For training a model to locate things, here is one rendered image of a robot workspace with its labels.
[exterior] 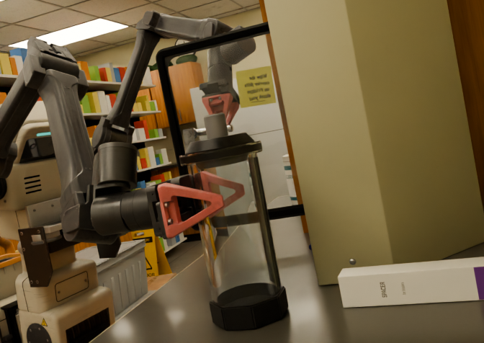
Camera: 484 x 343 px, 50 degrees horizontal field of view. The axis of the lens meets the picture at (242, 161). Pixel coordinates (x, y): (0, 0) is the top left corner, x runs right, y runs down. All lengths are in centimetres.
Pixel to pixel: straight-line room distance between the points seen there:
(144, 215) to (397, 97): 39
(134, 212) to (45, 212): 84
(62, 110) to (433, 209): 63
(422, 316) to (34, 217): 112
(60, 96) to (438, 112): 63
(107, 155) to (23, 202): 79
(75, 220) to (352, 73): 44
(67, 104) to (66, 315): 75
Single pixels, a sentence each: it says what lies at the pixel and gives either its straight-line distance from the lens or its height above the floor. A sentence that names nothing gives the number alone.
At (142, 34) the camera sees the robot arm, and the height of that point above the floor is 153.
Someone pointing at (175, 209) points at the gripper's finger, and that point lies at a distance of 65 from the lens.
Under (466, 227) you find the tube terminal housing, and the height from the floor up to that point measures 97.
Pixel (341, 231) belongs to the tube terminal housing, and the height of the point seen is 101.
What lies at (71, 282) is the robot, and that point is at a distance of 162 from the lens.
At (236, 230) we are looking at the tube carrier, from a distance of 64.
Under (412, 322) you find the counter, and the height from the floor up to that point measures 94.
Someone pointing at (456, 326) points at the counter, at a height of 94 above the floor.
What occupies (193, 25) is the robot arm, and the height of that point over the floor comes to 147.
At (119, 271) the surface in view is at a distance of 308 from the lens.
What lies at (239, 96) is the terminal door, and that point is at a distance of 109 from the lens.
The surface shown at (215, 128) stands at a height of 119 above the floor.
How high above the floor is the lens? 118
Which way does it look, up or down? 3 degrees down
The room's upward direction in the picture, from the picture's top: 11 degrees counter-clockwise
